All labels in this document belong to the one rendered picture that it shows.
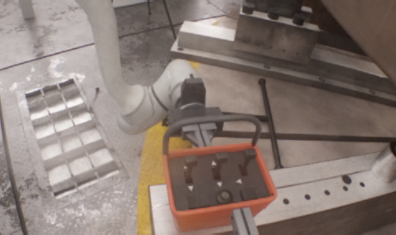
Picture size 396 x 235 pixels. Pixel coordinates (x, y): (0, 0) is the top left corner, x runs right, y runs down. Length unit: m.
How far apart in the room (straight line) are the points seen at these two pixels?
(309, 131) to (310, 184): 0.74
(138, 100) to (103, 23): 0.25
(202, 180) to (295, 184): 0.28
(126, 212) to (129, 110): 0.69
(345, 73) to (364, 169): 1.05
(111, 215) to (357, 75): 1.61
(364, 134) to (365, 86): 0.40
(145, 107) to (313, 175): 0.49
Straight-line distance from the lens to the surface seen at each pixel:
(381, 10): 1.02
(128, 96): 0.77
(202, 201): 0.49
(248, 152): 0.50
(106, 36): 0.66
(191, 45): 1.69
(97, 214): 1.39
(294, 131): 1.40
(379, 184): 0.85
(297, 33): 1.53
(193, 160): 0.47
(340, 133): 1.53
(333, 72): 1.80
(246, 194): 0.51
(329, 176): 0.77
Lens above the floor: 1.24
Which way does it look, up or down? 45 degrees down
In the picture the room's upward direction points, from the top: 9 degrees clockwise
